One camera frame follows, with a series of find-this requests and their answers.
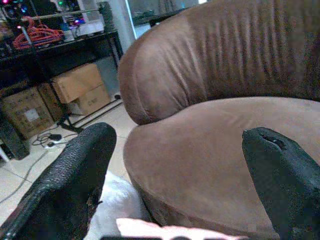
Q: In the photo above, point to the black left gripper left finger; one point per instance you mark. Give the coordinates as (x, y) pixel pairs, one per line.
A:
(67, 180)

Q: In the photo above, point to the small cardboard box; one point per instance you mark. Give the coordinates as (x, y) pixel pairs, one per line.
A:
(92, 101)

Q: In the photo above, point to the black computer tower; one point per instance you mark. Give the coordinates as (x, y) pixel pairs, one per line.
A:
(12, 142)

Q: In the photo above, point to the red clothes hangers bundle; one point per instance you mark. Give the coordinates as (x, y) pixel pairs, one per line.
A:
(37, 35)

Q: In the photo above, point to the black power adapter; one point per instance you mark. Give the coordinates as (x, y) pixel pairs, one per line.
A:
(55, 137)

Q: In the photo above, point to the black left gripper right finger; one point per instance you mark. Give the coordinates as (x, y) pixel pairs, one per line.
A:
(285, 180)

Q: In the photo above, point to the cardboard box with white label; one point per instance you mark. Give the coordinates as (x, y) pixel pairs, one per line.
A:
(27, 112)

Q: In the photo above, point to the black metal table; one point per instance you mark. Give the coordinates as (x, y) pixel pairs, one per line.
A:
(62, 52)

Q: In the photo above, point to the large cardboard box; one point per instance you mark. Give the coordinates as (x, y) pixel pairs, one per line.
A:
(77, 81)

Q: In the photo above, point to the brown suede sofa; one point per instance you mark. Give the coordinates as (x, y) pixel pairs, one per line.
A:
(200, 100)

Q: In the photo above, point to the white fluffy rug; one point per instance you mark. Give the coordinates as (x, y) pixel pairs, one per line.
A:
(117, 200)

